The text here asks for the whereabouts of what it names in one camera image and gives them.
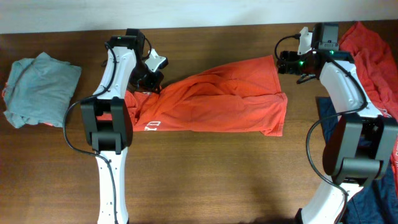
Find orange printed t-shirt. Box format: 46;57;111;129
105;55;289;138

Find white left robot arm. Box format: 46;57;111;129
80;29;168;223

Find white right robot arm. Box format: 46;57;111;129
274;22;397;223

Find folded grey t-shirt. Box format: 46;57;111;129
2;52;82;128

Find navy blue garment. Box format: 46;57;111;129
316;97;397;224

